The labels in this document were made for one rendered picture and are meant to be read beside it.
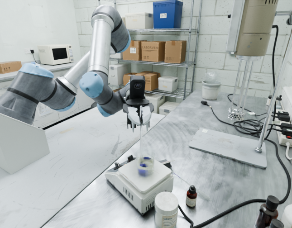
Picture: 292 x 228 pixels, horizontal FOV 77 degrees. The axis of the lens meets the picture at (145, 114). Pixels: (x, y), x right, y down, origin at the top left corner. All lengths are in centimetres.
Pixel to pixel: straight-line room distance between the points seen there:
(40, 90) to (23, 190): 37
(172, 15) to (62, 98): 204
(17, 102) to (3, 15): 273
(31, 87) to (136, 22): 220
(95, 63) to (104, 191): 43
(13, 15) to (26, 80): 275
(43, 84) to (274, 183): 92
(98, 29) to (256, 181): 80
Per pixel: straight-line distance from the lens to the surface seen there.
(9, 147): 79
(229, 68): 285
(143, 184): 53
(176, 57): 263
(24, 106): 82
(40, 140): 84
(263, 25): 74
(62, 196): 67
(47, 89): 87
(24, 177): 80
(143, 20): 279
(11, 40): 348
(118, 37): 95
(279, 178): 82
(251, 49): 74
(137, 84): 55
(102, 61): 70
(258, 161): 85
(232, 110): 83
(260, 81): 287
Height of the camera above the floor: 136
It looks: 24 degrees down
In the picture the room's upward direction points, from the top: straight up
